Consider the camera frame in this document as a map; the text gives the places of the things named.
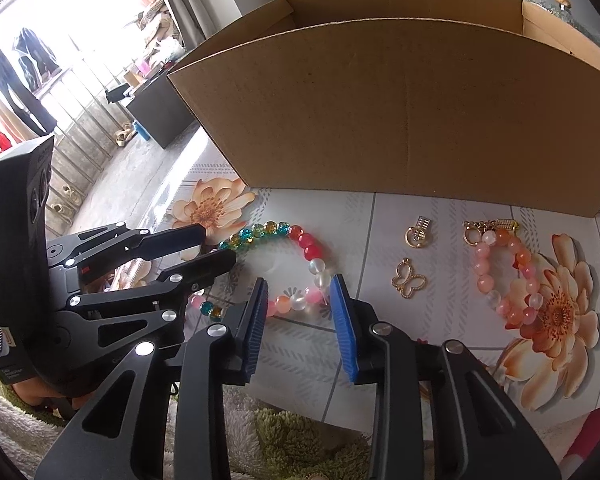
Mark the brown topped bottle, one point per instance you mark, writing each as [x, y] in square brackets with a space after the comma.
[564, 5]

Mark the brown cardboard box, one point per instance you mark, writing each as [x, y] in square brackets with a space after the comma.
[496, 101]

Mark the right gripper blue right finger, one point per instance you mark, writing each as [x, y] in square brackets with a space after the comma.
[352, 320]

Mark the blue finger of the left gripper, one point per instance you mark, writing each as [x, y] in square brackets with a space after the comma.
[199, 273]
[155, 245]

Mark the gold butterfly charm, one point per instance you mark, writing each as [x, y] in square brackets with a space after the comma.
[406, 281]

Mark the green white fluffy rug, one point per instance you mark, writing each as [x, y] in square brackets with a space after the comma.
[262, 442]

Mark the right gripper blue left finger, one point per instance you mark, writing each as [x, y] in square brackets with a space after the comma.
[246, 323]

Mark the person's left hand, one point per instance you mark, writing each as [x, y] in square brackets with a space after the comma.
[35, 392]

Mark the floral tablecloth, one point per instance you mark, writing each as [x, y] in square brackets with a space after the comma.
[299, 367]

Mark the pink floral quilt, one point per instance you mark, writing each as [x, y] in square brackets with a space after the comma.
[582, 445]

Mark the gold ring charm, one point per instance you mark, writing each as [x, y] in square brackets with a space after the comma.
[418, 235]

